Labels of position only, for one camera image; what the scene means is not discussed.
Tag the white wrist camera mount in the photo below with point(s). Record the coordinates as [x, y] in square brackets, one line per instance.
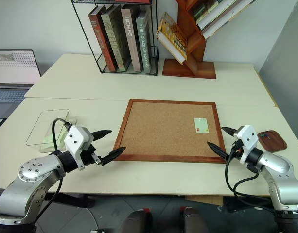
[75, 138]
[247, 138]

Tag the small green card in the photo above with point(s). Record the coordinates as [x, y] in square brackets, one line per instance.
[202, 125]

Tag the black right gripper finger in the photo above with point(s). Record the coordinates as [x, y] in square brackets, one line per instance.
[229, 130]
[218, 150]

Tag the brown wooden tree bookshelf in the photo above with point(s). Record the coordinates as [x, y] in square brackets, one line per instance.
[190, 65]

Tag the clear plastic tray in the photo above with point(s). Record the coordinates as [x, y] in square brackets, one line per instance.
[46, 123]

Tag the white cover book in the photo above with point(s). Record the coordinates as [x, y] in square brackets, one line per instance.
[219, 14]

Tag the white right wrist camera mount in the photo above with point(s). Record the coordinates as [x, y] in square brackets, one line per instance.
[247, 138]

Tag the olive patterned book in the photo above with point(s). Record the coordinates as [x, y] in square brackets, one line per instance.
[116, 38]

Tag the brown wooden tray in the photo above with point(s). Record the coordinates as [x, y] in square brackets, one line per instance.
[272, 142]

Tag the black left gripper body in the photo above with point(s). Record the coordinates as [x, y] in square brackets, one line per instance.
[88, 155]

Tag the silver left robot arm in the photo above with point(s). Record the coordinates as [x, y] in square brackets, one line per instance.
[29, 187]

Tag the yellow patterned book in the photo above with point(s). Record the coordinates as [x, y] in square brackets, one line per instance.
[171, 36]

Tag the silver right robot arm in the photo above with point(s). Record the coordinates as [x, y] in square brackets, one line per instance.
[277, 172]

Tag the grey partition panel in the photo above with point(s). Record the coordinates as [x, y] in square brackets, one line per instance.
[285, 80]

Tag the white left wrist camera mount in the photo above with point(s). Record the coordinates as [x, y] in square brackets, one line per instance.
[75, 138]

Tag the brown HOMES book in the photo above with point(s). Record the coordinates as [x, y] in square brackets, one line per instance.
[131, 38]

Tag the grey green Solace book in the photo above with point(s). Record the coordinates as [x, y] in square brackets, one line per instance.
[144, 43]

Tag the wood framed cork board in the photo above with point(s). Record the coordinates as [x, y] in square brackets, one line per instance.
[163, 131]

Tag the green spine book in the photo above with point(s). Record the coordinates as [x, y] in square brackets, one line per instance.
[199, 11]

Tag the white thick book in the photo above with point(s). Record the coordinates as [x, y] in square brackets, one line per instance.
[216, 28]

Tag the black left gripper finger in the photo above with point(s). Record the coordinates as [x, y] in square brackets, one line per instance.
[113, 154]
[101, 133]

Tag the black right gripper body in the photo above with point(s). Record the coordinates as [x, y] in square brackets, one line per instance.
[237, 146]

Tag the black table leg frame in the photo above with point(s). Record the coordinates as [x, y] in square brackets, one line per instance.
[73, 200]

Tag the grey laptop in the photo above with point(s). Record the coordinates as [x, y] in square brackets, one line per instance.
[12, 70]

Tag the red hardcover book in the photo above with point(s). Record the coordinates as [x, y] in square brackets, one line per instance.
[102, 41]

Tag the dark rounded shape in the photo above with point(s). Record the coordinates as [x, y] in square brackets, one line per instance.
[193, 221]
[136, 222]

